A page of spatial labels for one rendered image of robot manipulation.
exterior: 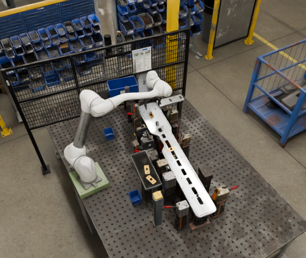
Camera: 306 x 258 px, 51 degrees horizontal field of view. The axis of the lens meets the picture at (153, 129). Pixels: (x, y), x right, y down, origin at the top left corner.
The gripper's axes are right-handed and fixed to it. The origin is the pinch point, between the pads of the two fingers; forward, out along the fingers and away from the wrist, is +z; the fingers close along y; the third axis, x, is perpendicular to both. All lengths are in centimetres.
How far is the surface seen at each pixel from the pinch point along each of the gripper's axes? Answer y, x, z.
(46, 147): -117, 93, 113
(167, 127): 7.7, -20.6, 13.5
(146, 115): -5.6, 2.4, 13.5
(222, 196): 17, -110, 10
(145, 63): 13, 54, -12
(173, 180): -14, -84, 5
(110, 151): -49, -4, 43
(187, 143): 18.1, -43.2, 16.9
